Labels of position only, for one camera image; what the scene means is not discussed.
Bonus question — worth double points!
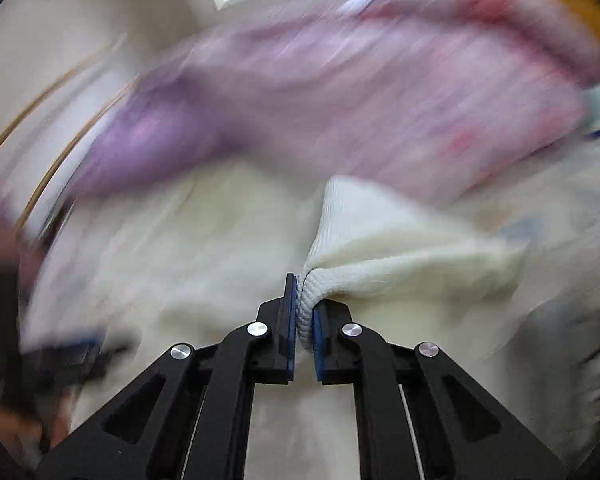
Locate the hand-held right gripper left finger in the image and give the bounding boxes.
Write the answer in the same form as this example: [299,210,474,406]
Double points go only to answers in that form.
[36,273,301,480]

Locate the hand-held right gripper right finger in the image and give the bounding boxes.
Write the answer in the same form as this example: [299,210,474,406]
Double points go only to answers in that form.
[311,304,564,480]

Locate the wooden headboard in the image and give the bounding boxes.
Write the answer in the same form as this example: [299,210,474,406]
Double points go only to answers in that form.
[525,0,600,81]

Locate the cream knit sweater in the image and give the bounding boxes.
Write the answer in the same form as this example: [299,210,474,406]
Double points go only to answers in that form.
[22,160,531,480]

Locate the pink purple quilt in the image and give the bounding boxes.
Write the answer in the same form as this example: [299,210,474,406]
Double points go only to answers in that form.
[70,0,600,206]

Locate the bed with floral sheet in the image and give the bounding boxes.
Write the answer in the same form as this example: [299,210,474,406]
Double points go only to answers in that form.
[430,110,600,441]

